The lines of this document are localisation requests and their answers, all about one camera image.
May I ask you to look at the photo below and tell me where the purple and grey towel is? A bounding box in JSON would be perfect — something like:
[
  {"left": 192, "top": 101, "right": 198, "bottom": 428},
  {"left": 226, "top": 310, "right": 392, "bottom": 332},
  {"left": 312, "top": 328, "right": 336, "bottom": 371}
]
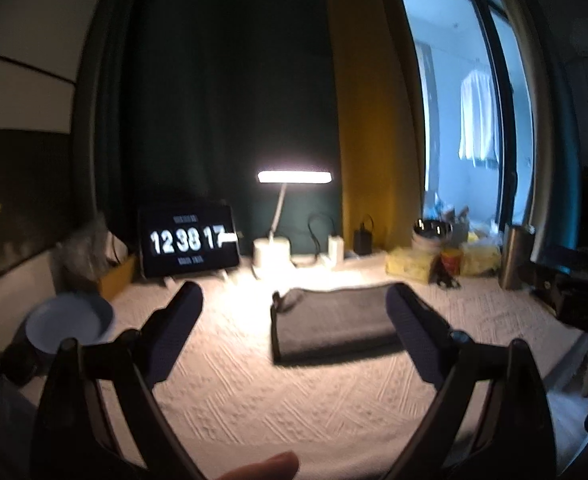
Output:
[{"left": 270, "top": 284, "right": 403, "bottom": 366}]

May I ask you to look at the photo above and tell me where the person's hand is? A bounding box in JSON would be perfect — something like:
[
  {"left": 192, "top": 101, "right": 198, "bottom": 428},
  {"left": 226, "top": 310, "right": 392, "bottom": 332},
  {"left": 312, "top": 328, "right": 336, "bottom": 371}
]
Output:
[{"left": 220, "top": 451, "right": 299, "bottom": 480}]

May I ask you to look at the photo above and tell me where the steel tumbler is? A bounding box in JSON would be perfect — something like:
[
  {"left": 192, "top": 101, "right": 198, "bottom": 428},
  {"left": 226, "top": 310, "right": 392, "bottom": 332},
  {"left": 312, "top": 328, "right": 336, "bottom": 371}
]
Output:
[{"left": 499, "top": 224, "right": 536, "bottom": 290}]

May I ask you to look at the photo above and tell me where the grey blue plate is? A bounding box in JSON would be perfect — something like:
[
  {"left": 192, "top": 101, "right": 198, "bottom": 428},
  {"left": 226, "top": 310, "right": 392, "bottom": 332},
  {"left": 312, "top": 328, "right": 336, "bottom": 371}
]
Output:
[{"left": 25, "top": 292, "right": 115, "bottom": 354}]

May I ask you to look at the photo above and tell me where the yellow wipes pack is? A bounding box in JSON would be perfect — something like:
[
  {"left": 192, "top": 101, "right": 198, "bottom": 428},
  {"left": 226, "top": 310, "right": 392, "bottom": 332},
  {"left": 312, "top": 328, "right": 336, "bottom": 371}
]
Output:
[{"left": 460, "top": 240, "right": 502, "bottom": 276}]

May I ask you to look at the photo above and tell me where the orange can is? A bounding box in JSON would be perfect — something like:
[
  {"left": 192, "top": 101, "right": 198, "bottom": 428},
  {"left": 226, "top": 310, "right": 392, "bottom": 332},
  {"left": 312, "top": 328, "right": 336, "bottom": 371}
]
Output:
[{"left": 440, "top": 247, "right": 463, "bottom": 276}]

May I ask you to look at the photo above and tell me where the yellow tissue box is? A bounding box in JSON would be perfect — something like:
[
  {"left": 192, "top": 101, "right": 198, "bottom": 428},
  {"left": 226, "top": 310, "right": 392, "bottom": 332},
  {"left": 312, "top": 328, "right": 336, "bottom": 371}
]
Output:
[{"left": 385, "top": 247, "right": 439, "bottom": 284}]

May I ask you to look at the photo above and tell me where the white hanging shirt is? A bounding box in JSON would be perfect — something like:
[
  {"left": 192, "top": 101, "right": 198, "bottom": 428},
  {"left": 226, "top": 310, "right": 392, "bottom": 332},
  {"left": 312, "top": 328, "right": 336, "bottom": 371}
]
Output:
[{"left": 458, "top": 70, "right": 500, "bottom": 169}]

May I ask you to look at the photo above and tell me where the tablet showing clock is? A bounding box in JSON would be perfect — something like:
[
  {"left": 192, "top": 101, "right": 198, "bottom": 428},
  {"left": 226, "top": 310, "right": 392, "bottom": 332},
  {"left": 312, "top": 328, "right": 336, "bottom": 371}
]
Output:
[{"left": 139, "top": 203, "right": 241, "bottom": 280}]

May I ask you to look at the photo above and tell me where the black power adapter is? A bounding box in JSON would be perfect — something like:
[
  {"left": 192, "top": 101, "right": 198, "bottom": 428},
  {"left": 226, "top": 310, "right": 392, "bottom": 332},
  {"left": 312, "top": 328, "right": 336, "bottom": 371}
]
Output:
[{"left": 352, "top": 214, "right": 374, "bottom": 256}]

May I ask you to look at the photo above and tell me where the white power strip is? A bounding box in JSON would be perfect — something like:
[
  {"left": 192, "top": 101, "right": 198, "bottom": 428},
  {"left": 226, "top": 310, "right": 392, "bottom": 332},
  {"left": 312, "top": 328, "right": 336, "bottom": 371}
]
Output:
[{"left": 292, "top": 250, "right": 387, "bottom": 269}]

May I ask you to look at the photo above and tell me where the white charger plug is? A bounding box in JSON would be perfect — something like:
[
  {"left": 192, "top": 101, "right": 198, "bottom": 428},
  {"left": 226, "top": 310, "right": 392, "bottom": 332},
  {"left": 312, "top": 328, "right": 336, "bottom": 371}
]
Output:
[{"left": 327, "top": 235, "right": 345, "bottom": 266}]

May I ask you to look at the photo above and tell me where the white desk lamp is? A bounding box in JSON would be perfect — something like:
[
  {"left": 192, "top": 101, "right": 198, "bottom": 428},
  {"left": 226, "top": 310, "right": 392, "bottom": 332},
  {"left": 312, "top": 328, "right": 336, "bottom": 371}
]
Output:
[{"left": 251, "top": 169, "right": 334, "bottom": 272}]

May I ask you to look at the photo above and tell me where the yellow curtain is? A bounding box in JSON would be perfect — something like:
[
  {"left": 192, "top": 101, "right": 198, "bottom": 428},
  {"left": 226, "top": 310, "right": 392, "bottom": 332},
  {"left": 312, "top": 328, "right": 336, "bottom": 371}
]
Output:
[{"left": 326, "top": 0, "right": 425, "bottom": 250}]

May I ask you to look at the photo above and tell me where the dark green curtain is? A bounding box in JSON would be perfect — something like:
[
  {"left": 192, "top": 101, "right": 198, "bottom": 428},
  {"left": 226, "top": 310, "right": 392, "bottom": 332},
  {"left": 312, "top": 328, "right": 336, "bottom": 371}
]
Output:
[{"left": 88, "top": 0, "right": 341, "bottom": 255}]

